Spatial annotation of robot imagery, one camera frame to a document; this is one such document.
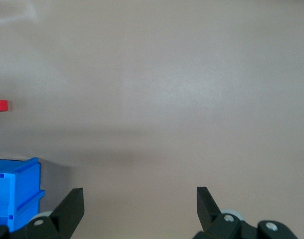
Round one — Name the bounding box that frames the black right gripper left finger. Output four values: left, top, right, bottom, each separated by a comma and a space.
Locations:
0, 187, 85, 239

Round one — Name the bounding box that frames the blue plastic storage bin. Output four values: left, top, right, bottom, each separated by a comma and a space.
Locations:
0, 157, 46, 234

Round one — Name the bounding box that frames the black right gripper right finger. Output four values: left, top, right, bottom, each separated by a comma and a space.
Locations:
191, 186, 299, 239

